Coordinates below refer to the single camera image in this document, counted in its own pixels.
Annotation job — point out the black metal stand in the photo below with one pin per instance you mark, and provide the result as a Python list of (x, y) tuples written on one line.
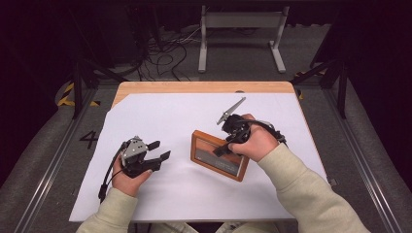
[(341, 87), (77, 87)]

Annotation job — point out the yellow black hazard tape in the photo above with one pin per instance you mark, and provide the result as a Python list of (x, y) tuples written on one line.
[(66, 93)]

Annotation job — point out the person's left leg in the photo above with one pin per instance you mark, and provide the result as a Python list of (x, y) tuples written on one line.
[(176, 228)]

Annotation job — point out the person's right hand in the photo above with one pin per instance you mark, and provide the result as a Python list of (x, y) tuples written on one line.
[(256, 142)]

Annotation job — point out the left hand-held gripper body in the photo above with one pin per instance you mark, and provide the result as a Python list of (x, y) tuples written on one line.
[(134, 152)]

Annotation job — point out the person's leg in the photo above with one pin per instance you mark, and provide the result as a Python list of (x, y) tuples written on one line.
[(176, 228), (249, 227)]

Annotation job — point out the wooden picture frame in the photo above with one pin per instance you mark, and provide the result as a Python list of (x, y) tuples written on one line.
[(210, 155)]

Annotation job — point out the aluminium floor rail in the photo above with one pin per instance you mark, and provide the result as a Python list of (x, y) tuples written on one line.
[(55, 161), (362, 161)]

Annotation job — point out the person's right leg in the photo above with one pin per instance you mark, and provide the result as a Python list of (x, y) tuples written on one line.
[(249, 227)]

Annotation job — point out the white metal stand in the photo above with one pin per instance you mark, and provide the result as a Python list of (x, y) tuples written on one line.
[(243, 20)]

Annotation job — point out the white table sheet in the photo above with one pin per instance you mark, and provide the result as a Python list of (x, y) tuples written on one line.
[(181, 113)]

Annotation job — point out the person's left hand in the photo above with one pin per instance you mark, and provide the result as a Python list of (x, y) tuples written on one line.
[(128, 184)]

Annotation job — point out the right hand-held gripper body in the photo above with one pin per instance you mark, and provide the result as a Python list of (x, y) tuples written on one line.
[(236, 127)]

